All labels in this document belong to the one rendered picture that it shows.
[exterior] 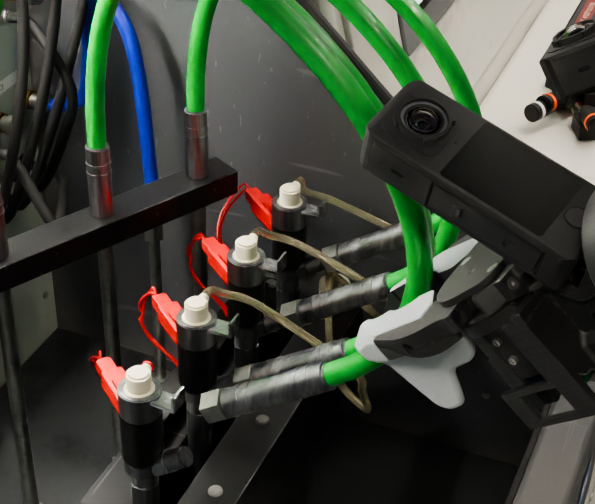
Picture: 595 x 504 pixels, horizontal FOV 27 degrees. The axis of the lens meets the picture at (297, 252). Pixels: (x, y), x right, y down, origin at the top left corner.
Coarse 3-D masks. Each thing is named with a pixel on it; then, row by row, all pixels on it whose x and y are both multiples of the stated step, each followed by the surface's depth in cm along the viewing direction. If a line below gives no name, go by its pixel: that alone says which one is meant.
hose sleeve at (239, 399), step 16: (304, 368) 72; (320, 368) 72; (240, 384) 76; (256, 384) 74; (272, 384) 73; (288, 384) 73; (304, 384) 72; (320, 384) 71; (224, 400) 76; (240, 400) 75; (256, 400) 74; (272, 400) 74; (288, 400) 73
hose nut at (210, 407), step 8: (208, 392) 77; (216, 392) 76; (200, 400) 77; (208, 400) 76; (216, 400) 76; (200, 408) 77; (208, 408) 76; (216, 408) 76; (208, 416) 77; (216, 416) 76; (224, 416) 76
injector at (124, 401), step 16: (160, 384) 80; (128, 400) 78; (144, 400) 78; (128, 416) 79; (144, 416) 79; (160, 416) 80; (128, 432) 80; (144, 432) 80; (160, 432) 81; (128, 448) 81; (144, 448) 80; (160, 448) 81; (176, 448) 81; (128, 464) 82; (144, 464) 81; (160, 464) 81; (176, 464) 81; (144, 480) 83; (144, 496) 83
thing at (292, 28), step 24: (240, 0) 61; (264, 0) 60; (288, 24) 60; (312, 48) 60; (336, 72) 61; (336, 96) 61; (360, 96) 61; (360, 120) 61; (408, 216) 63; (408, 240) 64; (408, 264) 65; (432, 264) 65; (408, 288) 66; (336, 360) 71; (360, 360) 70; (336, 384) 71
